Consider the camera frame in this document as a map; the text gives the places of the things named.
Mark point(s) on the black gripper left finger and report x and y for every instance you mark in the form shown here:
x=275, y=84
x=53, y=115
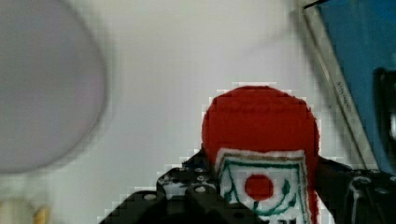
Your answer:
x=188, y=194

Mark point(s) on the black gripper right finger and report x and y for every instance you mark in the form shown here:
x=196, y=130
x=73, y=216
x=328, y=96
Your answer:
x=356, y=196

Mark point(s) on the red plush ketchup bottle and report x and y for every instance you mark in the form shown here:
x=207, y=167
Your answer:
x=263, y=146

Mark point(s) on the black toaster oven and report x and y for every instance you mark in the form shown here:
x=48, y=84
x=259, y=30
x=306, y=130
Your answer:
x=352, y=43

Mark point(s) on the peeled toy banana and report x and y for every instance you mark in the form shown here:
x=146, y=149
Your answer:
x=21, y=212

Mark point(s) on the lilac oval plate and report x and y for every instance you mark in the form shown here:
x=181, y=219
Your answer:
x=52, y=82

